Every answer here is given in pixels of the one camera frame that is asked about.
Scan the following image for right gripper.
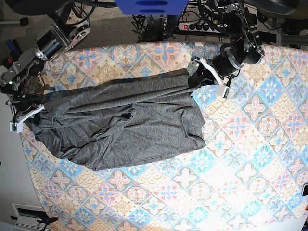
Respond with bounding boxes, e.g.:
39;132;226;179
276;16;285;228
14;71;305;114
6;100;45;124

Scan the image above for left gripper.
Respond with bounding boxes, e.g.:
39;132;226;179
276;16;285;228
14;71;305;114
190;44;241;88

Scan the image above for grey t-shirt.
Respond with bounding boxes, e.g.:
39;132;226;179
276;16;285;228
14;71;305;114
26;69;205;171

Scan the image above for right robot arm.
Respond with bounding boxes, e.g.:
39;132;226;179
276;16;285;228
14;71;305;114
0;0;96;133

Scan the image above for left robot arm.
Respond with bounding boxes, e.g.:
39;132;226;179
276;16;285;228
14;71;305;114
188;0;264;99

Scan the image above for red black clamp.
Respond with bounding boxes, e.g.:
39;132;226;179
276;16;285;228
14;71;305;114
2;58;16;69

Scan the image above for white power strip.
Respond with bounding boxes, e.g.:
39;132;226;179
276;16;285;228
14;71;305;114
178;23;218;33

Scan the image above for patterned tablecloth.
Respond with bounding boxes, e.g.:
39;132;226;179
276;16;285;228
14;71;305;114
21;45;308;231

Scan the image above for blue black clamp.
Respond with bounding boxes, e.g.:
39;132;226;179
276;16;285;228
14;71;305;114
11;216;58;231

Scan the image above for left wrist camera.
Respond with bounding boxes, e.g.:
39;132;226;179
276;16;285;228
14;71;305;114
215;85;234;100

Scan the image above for tangled black cables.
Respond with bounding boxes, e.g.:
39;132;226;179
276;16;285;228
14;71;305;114
131;0;217;44

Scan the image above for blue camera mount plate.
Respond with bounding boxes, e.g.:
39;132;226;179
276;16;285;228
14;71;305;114
115;0;188;15

